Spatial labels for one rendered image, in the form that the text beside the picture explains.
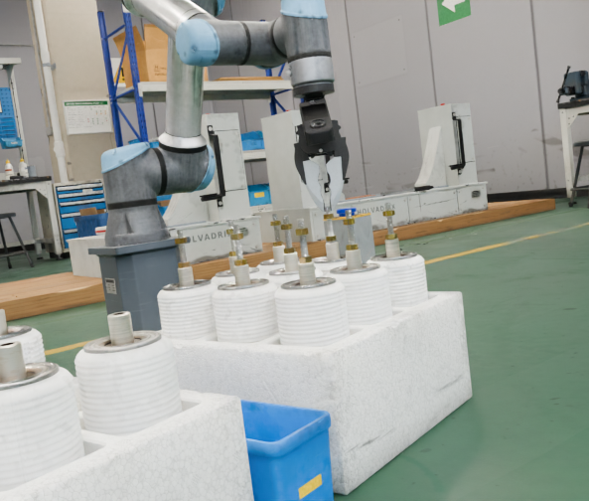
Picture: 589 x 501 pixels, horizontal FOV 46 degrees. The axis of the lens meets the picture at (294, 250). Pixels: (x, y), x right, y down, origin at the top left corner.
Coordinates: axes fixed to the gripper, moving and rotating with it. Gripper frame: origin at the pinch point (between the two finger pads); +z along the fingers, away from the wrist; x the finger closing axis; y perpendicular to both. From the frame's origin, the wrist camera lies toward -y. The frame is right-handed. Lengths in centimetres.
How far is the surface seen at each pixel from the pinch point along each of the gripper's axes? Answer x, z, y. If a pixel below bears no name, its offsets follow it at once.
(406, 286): -10.6, 14.0, -10.8
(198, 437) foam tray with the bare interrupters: 16, 19, -54
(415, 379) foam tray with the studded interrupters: -9.3, 26.1, -19.7
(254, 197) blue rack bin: 60, 1, 548
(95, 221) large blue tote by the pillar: 176, 3, 421
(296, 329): 6.4, 14.8, -29.6
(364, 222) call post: -7.0, 4.9, 17.3
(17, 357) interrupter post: 29, 8, -61
